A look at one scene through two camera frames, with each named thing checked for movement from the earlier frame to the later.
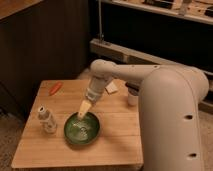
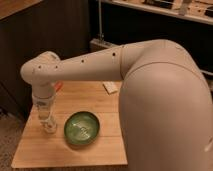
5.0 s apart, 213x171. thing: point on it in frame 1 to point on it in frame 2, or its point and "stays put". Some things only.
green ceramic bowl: x=82 y=131 stays put
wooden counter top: x=8 y=7 stays put
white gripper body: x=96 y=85 to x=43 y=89
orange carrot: x=55 y=88 stays put
